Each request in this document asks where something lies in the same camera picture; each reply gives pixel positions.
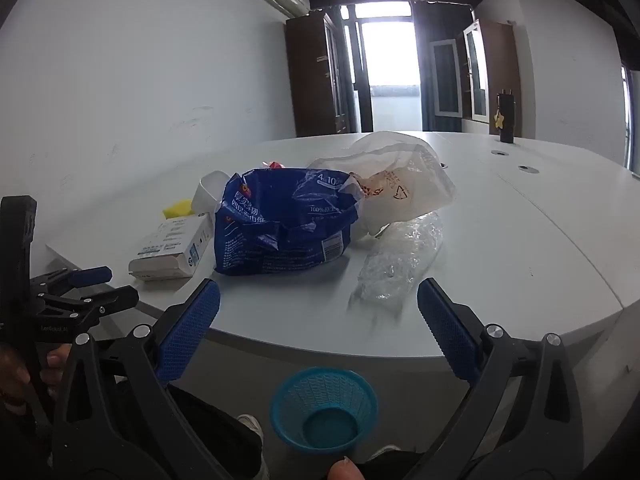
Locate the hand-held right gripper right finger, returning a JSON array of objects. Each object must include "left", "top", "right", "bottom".
[{"left": 405, "top": 277, "right": 587, "bottom": 480}]

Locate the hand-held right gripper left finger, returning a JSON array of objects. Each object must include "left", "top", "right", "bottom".
[{"left": 52, "top": 279, "right": 222, "bottom": 480}]

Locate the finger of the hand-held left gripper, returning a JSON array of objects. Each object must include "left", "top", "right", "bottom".
[
  {"left": 35, "top": 285, "right": 141, "bottom": 336},
  {"left": 29, "top": 266, "right": 113, "bottom": 295}
]

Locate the blue plastic packaging bag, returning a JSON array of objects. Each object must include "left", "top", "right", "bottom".
[{"left": 214, "top": 166, "right": 365, "bottom": 277}]

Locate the blue plastic mesh basket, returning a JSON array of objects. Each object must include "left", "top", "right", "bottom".
[{"left": 270, "top": 366, "right": 378, "bottom": 453}]

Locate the white translucent plastic bag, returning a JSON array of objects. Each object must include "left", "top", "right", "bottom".
[{"left": 306, "top": 131, "right": 457, "bottom": 242}]

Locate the person's left hand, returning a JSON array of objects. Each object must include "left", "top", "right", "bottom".
[{"left": 0, "top": 344, "right": 67, "bottom": 407}]

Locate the person's right hand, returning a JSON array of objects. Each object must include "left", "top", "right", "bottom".
[{"left": 327, "top": 456, "right": 364, "bottom": 480}]

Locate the white cardboard box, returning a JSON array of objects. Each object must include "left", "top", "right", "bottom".
[{"left": 128, "top": 213, "right": 213, "bottom": 279}]

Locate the crumpled clear plastic wrap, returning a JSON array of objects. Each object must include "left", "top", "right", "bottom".
[{"left": 348, "top": 211, "right": 445, "bottom": 312}]

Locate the yellow sponge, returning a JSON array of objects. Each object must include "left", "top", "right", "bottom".
[{"left": 162, "top": 199, "right": 197, "bottom": 219}]

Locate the white cup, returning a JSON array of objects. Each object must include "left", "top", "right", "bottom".
[{"left": 192, "top": 171, "right": 231, "bottom": 213}]

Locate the black device with yellow star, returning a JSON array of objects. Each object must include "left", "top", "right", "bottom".
[{"left": 496, "top": 91, "right": 516, "bottom": 144}]

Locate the brown cabinet with glass doors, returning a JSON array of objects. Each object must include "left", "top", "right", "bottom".
[{"left": 427, "top": 19, "right": 523, "bottom": 136}]

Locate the side window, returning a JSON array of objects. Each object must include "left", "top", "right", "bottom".
[{"left": 621, "top": 62, "right": 640, "bottom": 176}]

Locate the brown wooden cabinet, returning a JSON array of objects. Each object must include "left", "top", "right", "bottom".
[{"left": 285, "top": 9, "right": 361, "bottom": 138}]

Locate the bright balcony door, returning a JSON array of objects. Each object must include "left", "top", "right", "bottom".
[{"left": 340, "top": 2, "right": 423, "bottom": 133}]

